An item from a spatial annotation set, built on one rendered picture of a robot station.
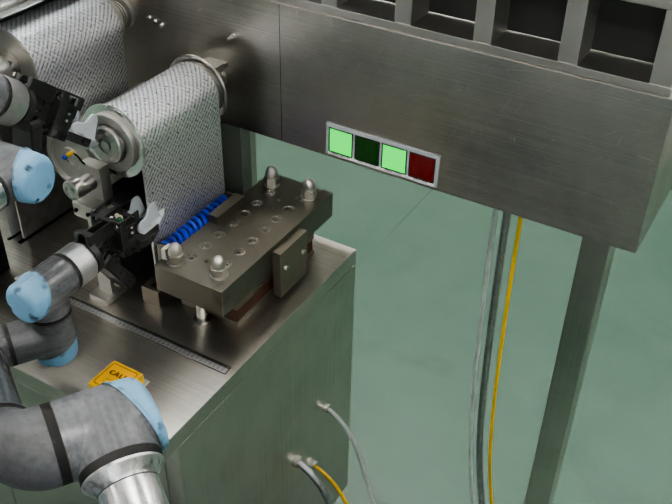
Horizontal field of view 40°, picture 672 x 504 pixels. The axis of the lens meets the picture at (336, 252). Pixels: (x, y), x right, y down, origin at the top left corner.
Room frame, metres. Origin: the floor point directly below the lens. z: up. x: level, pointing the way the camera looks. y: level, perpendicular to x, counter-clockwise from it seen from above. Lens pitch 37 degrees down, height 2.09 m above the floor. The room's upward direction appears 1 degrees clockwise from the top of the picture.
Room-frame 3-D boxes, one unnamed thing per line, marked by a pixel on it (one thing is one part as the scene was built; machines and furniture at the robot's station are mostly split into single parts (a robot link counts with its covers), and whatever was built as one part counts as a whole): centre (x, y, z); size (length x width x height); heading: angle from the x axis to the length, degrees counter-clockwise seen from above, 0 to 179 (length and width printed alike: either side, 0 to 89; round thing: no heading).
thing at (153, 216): (1.42, 0.35, 1.12); 0.09 x 0.03 x 0.06; 149
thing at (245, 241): (1.51, 0.18, 1.00); 0.40 x 0.16 x 0.06; 150
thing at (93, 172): (1.45, 0.47, 1.05); 0.06 x 0.05 x 0.31; 150
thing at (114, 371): (1.18, 0.39, 0.91); 0.07 x 0.07 x 0.02; 60
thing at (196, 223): (1.53, 0.28, 1.03); 0.21 x 0.04 x 0.03; 150
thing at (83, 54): (1.64, 0.47, 1.16); 0.39 x 0.23 x 0.51; 60
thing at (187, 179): (1.54, 0.30, 1.11); 0.23 x 0.01 x 0.18; 150
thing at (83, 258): (1.27, 0.46, 1.11); 0.08 x 0.05 x 0.08; 60
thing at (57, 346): (1.19, 0.51, 1.01); 0.11 x 0.08 x 0.11; 118
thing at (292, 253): (1.48, 0.09, 0.96); 0.10 x 0.03 x 0.11; 150
